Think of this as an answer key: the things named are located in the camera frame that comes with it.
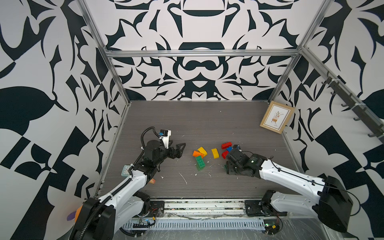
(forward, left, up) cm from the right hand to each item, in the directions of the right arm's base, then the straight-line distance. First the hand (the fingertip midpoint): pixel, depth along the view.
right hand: (228, 166), depth 83 cm
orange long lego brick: (+9, +18, -3) cm, 20 cm away
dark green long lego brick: (0, +16, +5) cm, 16 cm away
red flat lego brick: (+13, 0, -1) cm, 13 cm away
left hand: (+11, +28, +10) cm, 32 cm away
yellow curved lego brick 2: (+10, +6, -3) cm, 12 cm away
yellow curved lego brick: (+12, +14, -4) cm, 19 cm away
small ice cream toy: (-7, +41, -2) cm, 42 cm away
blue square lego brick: (+12, -3, -3) cm, 13 cm away
